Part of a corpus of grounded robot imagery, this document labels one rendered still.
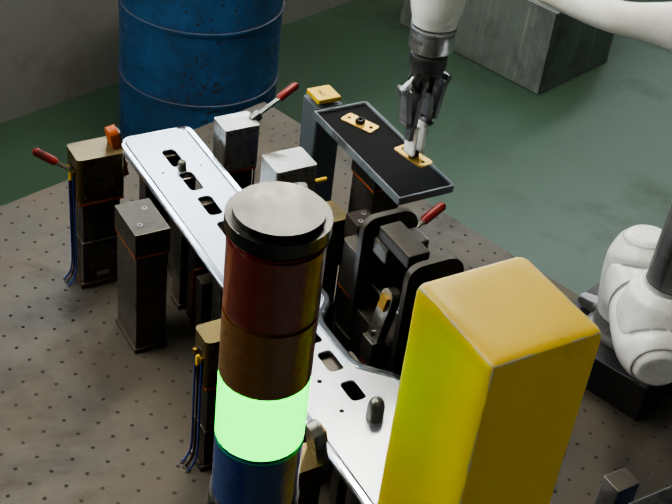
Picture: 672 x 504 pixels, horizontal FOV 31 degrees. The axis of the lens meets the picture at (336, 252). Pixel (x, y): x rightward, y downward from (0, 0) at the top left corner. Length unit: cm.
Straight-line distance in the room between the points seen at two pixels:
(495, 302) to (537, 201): 383
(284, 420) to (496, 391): 15
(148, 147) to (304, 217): 208
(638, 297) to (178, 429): 99
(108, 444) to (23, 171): 220
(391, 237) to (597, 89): 337
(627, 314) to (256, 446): 171
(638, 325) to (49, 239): 145
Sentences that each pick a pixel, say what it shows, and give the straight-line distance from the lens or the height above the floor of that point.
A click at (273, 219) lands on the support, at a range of 77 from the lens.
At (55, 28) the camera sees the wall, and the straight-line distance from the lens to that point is 483.
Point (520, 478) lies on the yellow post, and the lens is 92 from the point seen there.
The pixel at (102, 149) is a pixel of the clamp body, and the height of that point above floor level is 106.
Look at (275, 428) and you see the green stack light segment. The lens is 87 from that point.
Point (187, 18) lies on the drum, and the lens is 421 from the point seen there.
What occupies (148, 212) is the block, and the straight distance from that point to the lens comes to 258.
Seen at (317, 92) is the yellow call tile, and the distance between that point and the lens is 279.
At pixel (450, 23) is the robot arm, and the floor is 154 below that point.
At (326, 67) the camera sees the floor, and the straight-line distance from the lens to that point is 537.
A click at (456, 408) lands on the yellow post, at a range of 86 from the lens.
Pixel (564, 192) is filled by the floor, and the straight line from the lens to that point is 478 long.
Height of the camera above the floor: 253
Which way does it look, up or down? 37 degrees down
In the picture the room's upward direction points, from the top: 7 degrees clockwise
